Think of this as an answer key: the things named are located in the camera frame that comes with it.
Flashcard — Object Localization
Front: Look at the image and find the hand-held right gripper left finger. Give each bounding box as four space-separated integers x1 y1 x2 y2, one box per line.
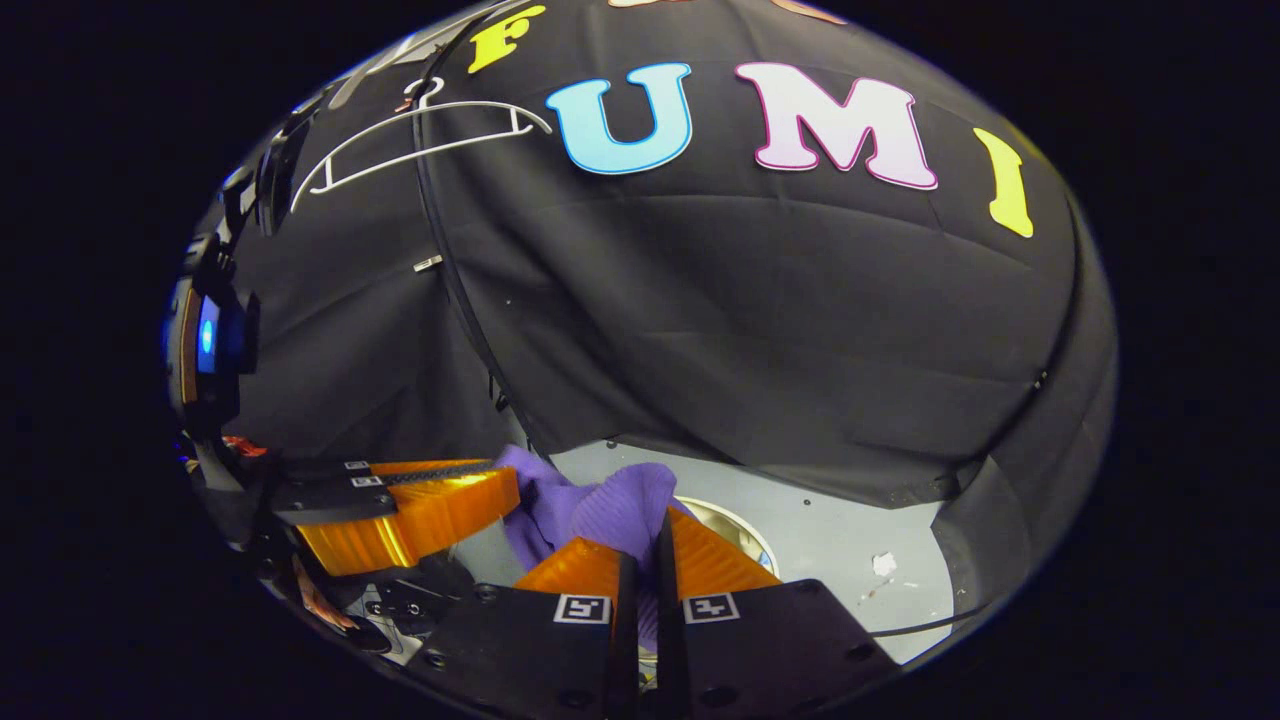
418 535 639 720

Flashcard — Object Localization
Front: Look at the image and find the black cable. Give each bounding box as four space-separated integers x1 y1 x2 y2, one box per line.
868 600 1001 641

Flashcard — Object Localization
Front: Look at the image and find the black backdrop cloth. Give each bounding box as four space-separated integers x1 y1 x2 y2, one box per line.
200 0 1119 601

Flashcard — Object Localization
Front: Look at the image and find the black clothes rack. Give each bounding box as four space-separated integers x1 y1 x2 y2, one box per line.
328 0 551 461

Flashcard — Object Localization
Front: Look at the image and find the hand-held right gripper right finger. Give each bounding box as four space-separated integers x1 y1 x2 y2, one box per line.
653 506 903 720

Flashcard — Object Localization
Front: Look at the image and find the white plastic clothes hanger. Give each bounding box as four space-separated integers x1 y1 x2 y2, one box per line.
290 78 553 213

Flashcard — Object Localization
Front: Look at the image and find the purple ribbed jacket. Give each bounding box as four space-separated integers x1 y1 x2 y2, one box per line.
493 444 693 656

